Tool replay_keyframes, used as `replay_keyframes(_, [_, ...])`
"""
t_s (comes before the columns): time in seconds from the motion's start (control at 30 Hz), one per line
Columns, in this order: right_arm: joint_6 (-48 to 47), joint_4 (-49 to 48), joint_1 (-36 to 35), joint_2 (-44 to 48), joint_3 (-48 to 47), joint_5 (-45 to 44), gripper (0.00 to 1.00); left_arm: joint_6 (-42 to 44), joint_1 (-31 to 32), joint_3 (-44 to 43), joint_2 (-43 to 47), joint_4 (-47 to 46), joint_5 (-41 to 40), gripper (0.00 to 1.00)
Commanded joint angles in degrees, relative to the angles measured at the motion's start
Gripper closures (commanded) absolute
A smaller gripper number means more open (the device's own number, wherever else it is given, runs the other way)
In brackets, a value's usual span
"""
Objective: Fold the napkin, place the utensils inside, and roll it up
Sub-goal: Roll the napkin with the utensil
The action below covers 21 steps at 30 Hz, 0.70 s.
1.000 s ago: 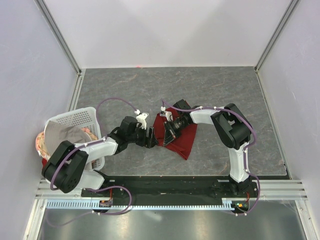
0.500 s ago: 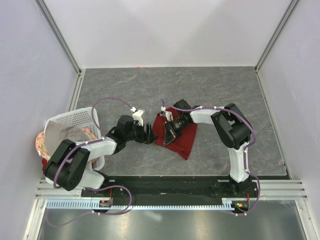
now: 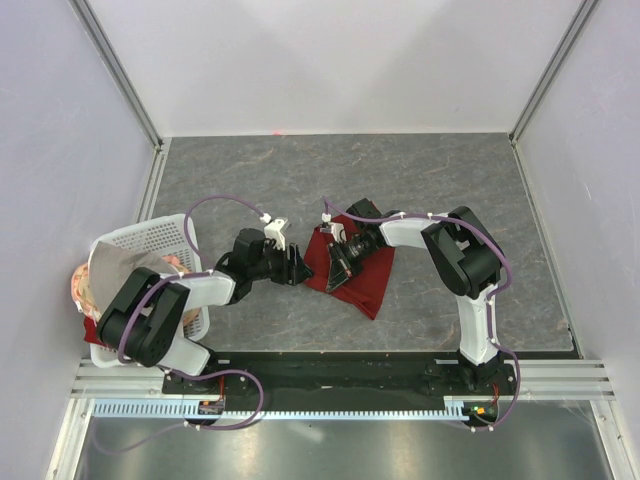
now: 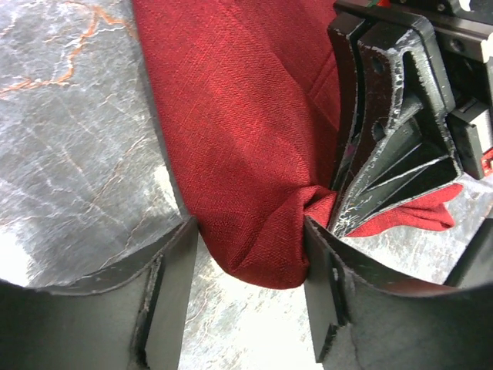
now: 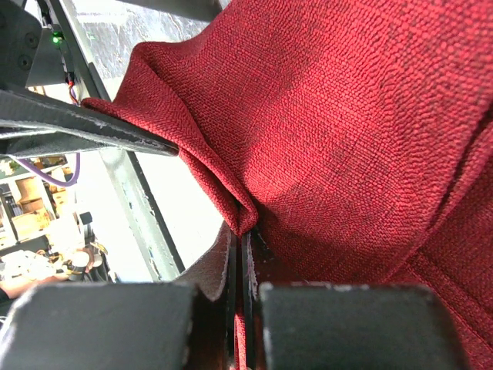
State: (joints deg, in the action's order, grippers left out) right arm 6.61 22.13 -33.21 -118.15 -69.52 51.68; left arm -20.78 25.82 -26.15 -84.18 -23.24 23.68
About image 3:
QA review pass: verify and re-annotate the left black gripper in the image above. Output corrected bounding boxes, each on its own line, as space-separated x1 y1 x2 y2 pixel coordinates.
249 239 313 286

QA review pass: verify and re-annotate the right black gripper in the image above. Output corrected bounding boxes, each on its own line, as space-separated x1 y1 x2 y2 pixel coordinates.
327 234 379 292

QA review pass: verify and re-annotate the red cloth napkin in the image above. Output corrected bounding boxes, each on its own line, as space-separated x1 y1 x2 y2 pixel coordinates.
304 215 395 320

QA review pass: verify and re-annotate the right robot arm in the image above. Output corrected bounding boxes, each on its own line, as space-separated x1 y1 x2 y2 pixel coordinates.
321 199 511 394

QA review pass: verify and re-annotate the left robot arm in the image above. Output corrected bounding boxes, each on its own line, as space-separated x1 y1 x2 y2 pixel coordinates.
96 228 313 393

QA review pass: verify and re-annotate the white plastic basket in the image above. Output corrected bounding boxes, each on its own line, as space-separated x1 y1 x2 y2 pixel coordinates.
89 214 210 368

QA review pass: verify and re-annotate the patterned plate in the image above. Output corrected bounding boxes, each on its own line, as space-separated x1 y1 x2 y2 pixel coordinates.
71 255 199 326

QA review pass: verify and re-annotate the red cloth in basket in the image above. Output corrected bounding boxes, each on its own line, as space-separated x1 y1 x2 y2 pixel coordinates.
83 316 117 351

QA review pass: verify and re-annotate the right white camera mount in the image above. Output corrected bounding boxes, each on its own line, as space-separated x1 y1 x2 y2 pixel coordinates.
319 213 347 243

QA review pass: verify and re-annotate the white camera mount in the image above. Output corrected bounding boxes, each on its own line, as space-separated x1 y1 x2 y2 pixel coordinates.
260 213 290 251
319 213 347 243

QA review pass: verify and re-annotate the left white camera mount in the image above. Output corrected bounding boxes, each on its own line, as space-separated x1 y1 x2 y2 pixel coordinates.
260 213 290 251

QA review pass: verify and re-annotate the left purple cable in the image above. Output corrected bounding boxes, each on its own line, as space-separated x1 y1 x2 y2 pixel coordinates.
117 194 269 364

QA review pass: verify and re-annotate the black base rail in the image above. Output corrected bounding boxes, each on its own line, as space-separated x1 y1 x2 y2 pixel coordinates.
162 351 517 409

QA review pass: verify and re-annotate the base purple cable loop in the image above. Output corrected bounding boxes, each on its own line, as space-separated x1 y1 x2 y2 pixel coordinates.
89 368 271 455

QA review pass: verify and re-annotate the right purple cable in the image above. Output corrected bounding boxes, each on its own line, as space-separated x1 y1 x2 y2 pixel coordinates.
322 195 521 361

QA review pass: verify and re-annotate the white slotted cable duct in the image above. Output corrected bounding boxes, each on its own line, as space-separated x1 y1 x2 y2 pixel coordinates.
93 397 497 421

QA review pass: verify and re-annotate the left aluminium frame post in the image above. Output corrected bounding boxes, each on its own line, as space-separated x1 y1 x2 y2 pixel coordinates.
69 0 164 152

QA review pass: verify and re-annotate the aluminium frame post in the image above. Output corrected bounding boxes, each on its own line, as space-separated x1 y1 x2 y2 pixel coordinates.
69 0 164 152
508 0 600 147

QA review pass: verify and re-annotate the right aluminium frame post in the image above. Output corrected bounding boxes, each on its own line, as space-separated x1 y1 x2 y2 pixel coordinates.
508 0 600 147

